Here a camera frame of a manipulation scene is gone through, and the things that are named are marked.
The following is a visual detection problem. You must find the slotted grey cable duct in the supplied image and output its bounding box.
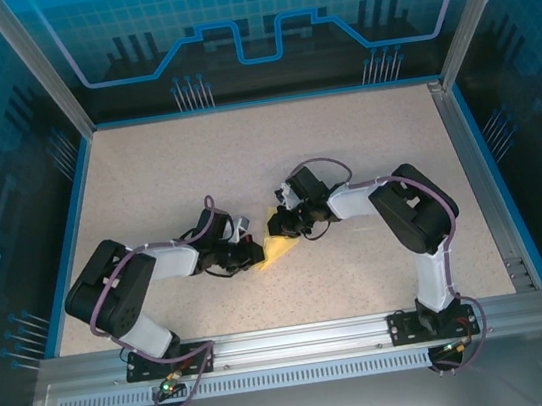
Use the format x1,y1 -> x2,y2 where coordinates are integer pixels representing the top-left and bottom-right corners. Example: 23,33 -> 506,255
55,341 -> 476,406

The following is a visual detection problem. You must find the blue table border strip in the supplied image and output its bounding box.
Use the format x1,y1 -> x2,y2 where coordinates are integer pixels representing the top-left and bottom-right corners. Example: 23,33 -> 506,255
14,134 -> 122,361
449,73 -> 542,300

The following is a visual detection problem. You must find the cable connector with green light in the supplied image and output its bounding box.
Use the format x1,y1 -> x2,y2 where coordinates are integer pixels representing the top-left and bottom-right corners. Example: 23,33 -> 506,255
439,334 -> 476,357
154,371 -> 187,398

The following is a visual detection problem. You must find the long aluminium mounting rail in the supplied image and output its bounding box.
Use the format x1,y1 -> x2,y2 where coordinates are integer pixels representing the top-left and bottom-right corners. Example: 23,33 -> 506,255
35,289 -> 542,398

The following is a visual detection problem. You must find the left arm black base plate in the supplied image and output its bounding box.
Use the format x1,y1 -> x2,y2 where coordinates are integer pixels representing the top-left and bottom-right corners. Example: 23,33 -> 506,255
122,338 -> 219,385

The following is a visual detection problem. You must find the aluminium frame post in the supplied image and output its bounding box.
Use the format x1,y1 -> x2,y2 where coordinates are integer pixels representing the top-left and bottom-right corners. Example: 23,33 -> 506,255
427,0 -> 536,92
0,0 -> 97,151

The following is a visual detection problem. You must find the aluminium side rail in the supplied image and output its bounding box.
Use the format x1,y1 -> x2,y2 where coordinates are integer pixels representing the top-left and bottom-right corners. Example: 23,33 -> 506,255
427,70 -> 540,303

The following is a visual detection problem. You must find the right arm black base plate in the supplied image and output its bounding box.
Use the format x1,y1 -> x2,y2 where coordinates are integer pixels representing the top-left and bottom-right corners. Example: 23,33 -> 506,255
385,300 -> 478,348

